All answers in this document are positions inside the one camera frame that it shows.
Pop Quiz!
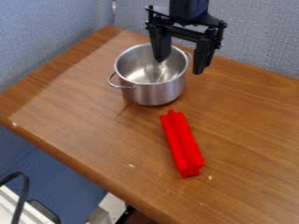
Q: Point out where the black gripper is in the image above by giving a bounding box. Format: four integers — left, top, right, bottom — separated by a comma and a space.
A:
145, 0, 228, 74

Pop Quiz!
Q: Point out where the red star-shaped block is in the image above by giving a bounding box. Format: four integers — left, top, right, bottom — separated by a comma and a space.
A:
160, 109, 205, 179

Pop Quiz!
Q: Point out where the stainless steel pot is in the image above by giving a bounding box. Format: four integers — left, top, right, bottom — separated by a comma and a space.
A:
106, 43, 192, 106

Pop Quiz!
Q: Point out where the white box with black part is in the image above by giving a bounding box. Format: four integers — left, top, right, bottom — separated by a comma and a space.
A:
0, 186, 60, 224

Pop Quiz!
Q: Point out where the white table leg bracket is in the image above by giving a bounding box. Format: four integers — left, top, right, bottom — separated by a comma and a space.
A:
84, 193, 134, 224

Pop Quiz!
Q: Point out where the black cable loop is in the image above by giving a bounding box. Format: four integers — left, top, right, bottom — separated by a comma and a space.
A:
0, 171, 32, 224

